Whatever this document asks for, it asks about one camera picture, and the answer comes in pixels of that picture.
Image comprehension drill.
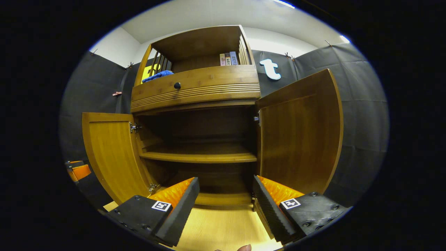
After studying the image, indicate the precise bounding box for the blue folded cloth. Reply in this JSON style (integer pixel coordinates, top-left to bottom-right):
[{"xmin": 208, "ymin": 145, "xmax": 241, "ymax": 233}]
[{"xmin": 141, "ymin": 70, "xmax": 174, "ymax": 83}]

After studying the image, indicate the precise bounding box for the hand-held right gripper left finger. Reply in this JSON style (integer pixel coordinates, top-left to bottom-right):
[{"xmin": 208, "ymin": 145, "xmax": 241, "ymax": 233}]
[{"xmin": 105, "ymin": 177, "xmax": 200, "ymax": 247}]

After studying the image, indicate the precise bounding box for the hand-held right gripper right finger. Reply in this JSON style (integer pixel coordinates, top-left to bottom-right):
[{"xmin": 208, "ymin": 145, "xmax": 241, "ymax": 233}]
[{"xmin": 253, "ymin": 175, "xmax": 351, "ymax": 244}]

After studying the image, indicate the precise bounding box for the wooden shoe cabinet door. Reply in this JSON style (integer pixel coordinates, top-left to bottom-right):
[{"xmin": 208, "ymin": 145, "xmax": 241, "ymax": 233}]
[
  {"xmin": 255, "ymin": 68, "xmax": 344, "ymax": 196},
  {"xmin": 82, "ymin": 112, "xmax": 155, "ymax": 205}
]

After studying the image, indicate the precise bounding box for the wooden double-door shoe cabinet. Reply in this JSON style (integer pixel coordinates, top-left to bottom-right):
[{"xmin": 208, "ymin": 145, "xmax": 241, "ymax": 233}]
[{"xmin": 82, "ymin": 25, "xmax": 344, "ymax": 206}]

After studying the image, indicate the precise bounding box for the wooden inner shelf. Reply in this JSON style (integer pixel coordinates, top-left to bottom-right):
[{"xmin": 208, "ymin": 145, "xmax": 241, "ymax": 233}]
[{"xmin": 139, "ymin": 143, "xmax": 257, "ymax": 164}]

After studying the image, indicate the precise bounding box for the wooden ribbed drawer front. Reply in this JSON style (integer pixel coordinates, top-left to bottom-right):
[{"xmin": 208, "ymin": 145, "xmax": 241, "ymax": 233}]
[{"xmin": 131, "ymin": 64, "xmax": 261, "ymax": 114}]

